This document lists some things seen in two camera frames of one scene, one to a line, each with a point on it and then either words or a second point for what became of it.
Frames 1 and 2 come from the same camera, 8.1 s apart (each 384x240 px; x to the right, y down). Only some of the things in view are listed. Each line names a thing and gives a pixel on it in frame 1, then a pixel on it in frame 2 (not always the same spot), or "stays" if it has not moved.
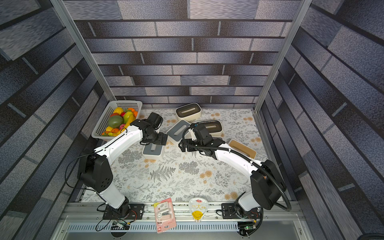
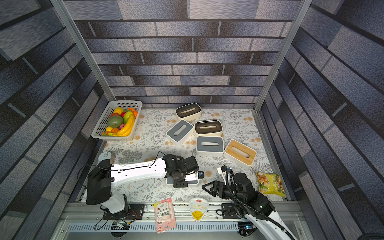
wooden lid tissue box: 242,149 stays
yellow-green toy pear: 126,116 stays
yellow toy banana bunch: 125,126 stays
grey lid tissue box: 152,151 -> 170,181
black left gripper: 160,141 -> 180,185
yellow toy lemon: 118,110 stays
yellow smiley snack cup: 198,206 stays
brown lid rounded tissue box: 214,127 stays
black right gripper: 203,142 -> 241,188
